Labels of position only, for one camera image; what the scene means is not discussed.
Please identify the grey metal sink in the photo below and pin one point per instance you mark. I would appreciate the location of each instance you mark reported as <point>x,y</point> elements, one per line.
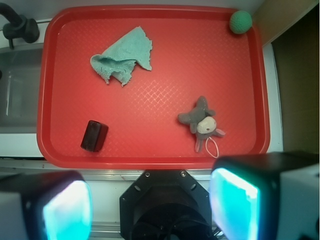
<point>20,70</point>

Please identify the teal crumpled cloth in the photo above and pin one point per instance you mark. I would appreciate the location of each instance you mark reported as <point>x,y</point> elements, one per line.
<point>119,60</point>

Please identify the green textured ball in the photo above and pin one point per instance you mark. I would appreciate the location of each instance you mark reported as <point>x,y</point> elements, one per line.
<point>240,22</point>

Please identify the black faucet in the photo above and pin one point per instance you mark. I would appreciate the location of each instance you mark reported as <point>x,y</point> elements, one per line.
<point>18,26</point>

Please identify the grey plush animal toy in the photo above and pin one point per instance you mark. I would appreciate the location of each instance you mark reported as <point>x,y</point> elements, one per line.
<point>203,125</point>

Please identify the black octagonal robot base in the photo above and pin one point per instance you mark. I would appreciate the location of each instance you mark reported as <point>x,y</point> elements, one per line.
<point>165,205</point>

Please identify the black box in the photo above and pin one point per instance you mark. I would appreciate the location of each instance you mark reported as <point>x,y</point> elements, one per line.
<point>94,136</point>

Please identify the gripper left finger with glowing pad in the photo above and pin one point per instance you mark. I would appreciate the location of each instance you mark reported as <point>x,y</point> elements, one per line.
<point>45,206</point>

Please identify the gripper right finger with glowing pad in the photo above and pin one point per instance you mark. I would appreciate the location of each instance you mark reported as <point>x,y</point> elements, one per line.
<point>270,196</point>

